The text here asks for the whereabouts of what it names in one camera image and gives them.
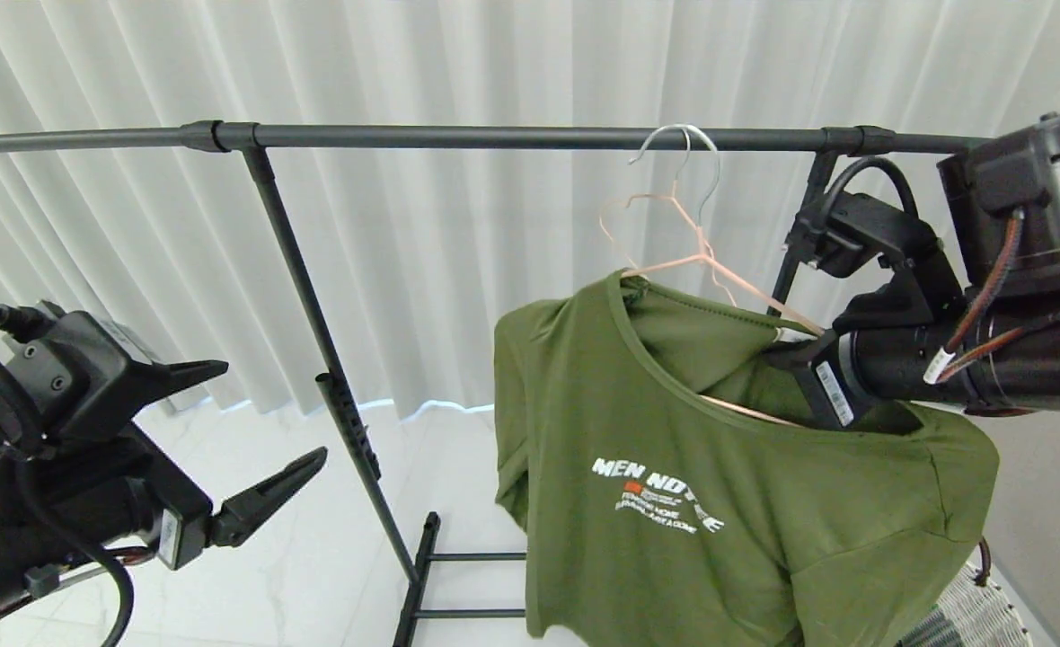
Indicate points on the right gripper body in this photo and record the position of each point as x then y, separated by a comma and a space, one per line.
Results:
889, 368

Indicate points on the white laundry basket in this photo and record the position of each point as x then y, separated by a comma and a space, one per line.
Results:
970, 620

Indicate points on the green shirt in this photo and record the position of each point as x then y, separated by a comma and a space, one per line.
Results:
764, 539

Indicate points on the black clothes rack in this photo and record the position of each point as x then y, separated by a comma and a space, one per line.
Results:
404, 137

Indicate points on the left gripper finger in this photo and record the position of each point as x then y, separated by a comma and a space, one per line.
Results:
189, 376
269, 494

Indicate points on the pink clothes hanger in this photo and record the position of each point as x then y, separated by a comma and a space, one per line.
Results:
609, 235
715, 171

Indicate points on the white curtain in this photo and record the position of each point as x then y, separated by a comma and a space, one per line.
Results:
449, 270

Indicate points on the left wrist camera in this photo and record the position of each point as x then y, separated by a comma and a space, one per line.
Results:
90, 377

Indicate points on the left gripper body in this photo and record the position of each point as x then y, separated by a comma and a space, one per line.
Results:
90, 521

